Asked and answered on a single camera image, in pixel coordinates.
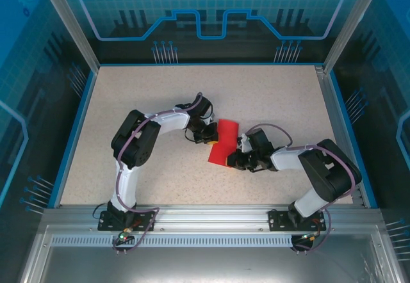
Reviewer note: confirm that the red cloth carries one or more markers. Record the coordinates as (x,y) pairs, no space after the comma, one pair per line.
(225,139)

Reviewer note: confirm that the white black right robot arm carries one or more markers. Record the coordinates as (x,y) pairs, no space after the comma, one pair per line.
(307,201)

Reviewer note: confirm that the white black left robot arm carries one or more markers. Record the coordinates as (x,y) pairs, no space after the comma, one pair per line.
(126,187)

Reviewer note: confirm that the metal shelf panel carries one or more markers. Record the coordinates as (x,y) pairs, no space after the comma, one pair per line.
(205,267)

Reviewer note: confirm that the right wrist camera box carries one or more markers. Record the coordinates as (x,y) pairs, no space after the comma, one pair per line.
(244,143)

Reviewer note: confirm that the aluminium mounting rail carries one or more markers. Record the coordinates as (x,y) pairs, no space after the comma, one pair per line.
(211,219)

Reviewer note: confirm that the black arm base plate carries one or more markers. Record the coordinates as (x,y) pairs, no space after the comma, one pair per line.
(141,220)
(278,220)

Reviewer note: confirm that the aluminium side rail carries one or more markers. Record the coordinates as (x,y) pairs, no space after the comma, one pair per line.
(333,110)

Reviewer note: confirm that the aluminium frame post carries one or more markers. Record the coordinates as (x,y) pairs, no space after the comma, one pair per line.
(352,23)
(70,23)

